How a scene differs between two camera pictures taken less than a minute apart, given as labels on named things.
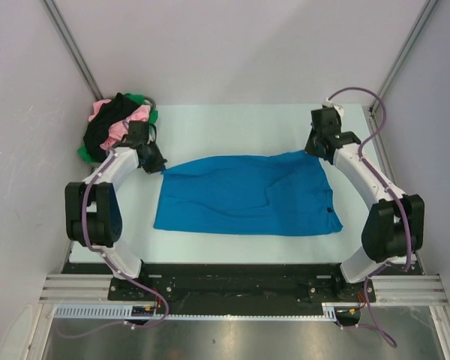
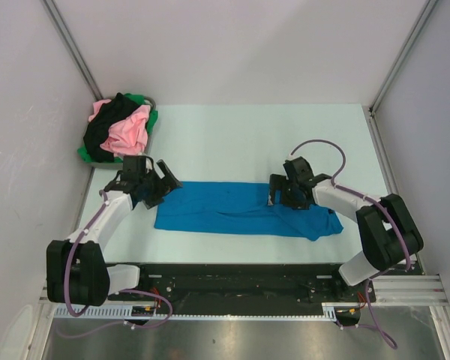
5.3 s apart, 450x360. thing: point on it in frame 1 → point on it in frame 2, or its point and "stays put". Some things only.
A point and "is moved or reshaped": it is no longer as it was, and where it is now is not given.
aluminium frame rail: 410,289 stays put
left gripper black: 159,164 → 163,189
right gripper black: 310,148 → 279,182
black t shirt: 103,117 stays put
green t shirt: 85,154 stays put
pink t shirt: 119,129 stays put
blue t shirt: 259,194 is moved or reshaped
